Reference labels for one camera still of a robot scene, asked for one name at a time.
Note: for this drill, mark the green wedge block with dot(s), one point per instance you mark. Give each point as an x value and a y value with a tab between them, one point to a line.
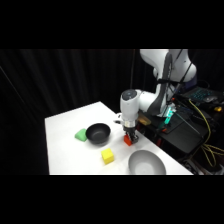
80	135

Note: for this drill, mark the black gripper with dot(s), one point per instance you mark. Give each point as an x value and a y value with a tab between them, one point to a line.
130	130

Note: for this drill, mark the tan wrist camera box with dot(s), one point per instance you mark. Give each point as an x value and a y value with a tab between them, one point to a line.
144	119

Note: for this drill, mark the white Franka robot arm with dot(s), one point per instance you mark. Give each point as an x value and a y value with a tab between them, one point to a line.
133	105

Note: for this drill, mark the yellow cube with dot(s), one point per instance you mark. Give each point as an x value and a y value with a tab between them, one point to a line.
107	156

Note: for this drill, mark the red cube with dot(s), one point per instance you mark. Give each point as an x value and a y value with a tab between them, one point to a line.
127	142

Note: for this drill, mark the grey bowl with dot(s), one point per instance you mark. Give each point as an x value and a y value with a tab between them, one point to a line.
146	163

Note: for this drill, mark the black bowl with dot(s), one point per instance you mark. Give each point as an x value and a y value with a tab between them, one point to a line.
98	134

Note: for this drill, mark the small yellow connector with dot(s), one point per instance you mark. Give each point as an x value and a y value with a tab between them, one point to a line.
217	108

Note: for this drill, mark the black robot stand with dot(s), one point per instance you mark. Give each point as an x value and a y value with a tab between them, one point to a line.
180	133

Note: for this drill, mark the black curtain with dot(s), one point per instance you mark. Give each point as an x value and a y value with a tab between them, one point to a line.
36	83

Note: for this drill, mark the laptop with lit keyboard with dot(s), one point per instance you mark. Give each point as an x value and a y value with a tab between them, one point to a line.
203	94

